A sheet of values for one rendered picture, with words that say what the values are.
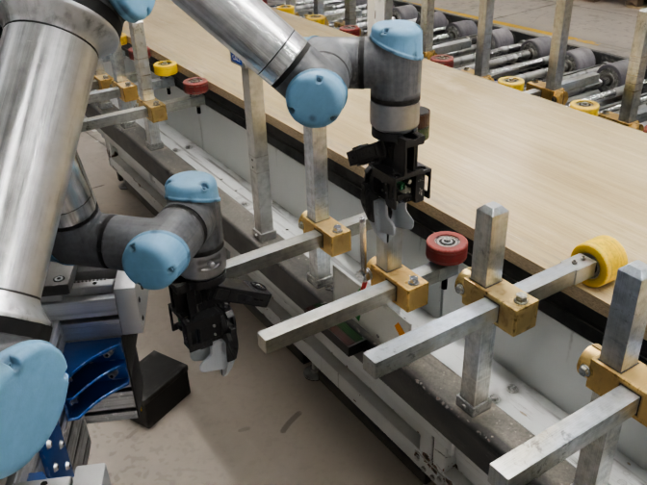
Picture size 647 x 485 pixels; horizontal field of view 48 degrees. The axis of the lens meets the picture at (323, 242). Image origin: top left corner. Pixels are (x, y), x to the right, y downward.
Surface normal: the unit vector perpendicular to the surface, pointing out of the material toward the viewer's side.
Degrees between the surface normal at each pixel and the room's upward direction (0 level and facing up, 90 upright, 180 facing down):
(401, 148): 90
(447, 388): 0
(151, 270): 90
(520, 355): 90
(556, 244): 0
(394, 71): 90
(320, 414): 0
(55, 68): 62
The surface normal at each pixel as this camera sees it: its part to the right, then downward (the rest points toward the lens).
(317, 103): -0.11, 0.50
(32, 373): 0.94, 0.22
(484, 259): -0.83, 0.29
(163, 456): -0.03, -0.87
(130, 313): 0.14, 0.49
